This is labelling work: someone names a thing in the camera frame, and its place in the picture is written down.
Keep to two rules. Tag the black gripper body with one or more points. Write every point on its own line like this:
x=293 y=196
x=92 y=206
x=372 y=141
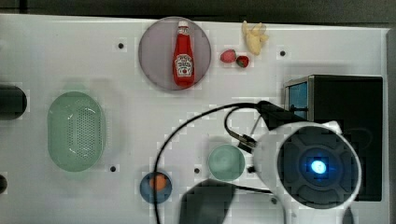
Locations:
x=275 y=116

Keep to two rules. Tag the black toaster oven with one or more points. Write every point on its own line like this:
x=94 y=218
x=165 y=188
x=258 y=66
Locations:
x=356 y=103

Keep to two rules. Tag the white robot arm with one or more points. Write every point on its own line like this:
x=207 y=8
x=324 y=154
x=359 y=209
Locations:
x=298 y=172

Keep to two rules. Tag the red strawberry toy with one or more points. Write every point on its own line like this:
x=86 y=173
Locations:
x=242 y=61

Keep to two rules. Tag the green mug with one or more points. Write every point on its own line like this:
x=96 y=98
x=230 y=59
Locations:
x=226 y=162

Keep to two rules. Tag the pink strawberry toy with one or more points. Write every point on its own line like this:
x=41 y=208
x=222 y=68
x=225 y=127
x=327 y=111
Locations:
x=228 y=56

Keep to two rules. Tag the peeled banana toy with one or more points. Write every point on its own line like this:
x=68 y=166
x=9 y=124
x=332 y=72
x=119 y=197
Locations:
x=255 y=37

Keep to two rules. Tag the red ketchup bottle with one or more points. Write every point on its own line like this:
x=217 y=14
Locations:
x=183 y=62

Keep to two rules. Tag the orange egg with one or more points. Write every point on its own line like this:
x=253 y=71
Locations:
x=158 y=182

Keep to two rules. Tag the grey round plate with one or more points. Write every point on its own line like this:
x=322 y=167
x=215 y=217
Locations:
x=156 y=52

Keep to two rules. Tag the blue small bowl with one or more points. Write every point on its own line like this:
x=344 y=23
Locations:
x=151 y=195

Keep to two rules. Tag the green perforated colander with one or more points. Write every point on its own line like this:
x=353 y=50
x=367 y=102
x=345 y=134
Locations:
x=76 y=131

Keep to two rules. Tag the dark grey cylinder cup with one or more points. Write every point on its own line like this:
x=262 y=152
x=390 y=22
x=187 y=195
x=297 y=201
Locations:
x=13 y=102

